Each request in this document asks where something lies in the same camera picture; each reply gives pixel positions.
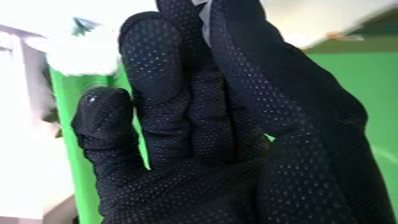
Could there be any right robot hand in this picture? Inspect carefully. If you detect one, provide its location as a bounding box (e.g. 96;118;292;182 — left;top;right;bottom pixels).
69;0;398;224

